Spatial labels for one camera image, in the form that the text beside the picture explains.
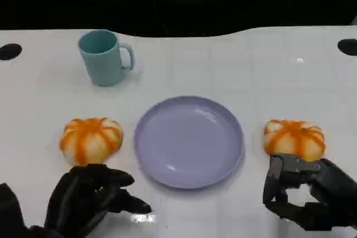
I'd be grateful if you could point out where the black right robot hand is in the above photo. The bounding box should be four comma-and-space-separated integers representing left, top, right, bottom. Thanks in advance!
262, 154, 357, 232

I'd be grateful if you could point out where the black table grommet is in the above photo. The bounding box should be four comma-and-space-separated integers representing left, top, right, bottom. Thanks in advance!
0, 43, 23, 61
337, 38, 357, 55

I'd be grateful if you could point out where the lilac plate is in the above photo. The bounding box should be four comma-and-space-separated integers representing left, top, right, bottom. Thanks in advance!
133, 95, 245, 190

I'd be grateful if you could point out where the pale green mug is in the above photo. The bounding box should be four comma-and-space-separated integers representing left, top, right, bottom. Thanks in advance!
78, 29, 136, 87

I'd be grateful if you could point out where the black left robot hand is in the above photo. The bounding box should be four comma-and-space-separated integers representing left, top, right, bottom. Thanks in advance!
44, 164, 153, 238

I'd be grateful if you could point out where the orange and white bread roll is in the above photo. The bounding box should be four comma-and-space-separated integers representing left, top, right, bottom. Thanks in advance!
263, 119, 326, 162
59, 117, 124, 166

